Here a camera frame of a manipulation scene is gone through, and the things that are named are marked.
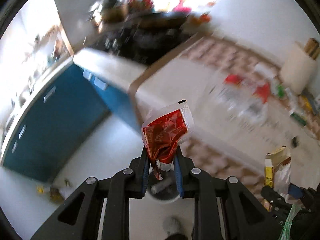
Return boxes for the bundle of wooden chopsticks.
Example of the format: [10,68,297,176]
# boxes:
[304,38,319,60]

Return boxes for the colourful fridge magnet decorations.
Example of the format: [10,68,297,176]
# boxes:
[123,0,217,25]

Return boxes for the red white sugar bag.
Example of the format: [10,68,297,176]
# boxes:
[218,74,271,124]

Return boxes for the white round trash bin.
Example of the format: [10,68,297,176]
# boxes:
[146,170,180,204]

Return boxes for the checkered beige table mat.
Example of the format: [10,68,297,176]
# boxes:
[128,36,320,203]

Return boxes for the small red foil wrapper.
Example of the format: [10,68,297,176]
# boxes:
[141,99,194,180]

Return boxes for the black gas stove top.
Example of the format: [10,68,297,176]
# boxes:
[87,12,191,66]

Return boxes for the cooking oil bottle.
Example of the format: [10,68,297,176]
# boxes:
[36,184,64,202]

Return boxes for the cream ribbed utensil holder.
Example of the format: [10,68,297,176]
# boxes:
[279,42,318,95]

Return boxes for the grey left slipper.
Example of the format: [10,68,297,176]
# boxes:
[163,216,183,236]

